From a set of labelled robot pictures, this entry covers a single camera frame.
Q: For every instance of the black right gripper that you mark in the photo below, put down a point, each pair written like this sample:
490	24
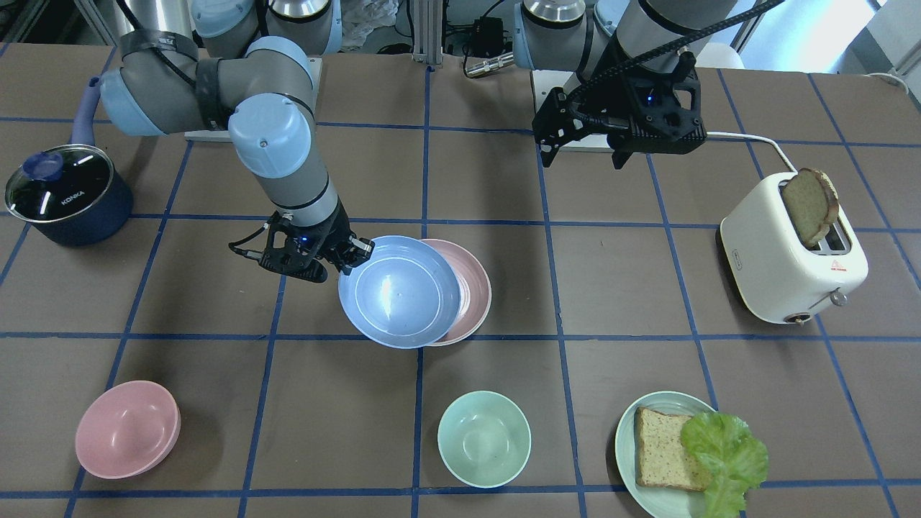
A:
337	237

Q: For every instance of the black power adapter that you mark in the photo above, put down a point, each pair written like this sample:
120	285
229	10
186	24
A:
487	38

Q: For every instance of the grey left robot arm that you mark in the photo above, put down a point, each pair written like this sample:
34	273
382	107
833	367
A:
572	37

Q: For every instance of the green lettuce leaf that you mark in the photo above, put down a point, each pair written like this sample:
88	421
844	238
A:
734	458

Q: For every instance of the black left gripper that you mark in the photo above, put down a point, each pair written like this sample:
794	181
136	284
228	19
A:
603	102

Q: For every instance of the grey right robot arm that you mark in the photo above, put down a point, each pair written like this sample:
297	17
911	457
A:
152	93

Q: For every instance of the aluminium frame post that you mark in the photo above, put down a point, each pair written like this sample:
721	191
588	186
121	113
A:
427	28

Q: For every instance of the bread slice on plate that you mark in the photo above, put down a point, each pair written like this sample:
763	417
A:
662	461

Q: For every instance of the pink plate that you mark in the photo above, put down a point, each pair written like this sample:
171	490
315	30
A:
475	290

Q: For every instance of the blue saucepan with lid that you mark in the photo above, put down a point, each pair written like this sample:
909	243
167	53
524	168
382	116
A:
72	193

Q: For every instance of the green bowl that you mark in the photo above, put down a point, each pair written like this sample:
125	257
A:
484	439

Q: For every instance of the pink bowl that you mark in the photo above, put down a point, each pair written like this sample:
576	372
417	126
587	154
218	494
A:
128	430

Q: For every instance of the green plate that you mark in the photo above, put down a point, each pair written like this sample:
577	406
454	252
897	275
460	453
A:
658	502

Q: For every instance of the blue plate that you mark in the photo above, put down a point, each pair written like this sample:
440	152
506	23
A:
405	296

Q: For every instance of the white toaster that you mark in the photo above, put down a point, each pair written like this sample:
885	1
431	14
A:
778	279

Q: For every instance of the bread slice in toaster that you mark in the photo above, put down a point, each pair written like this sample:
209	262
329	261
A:
812	203

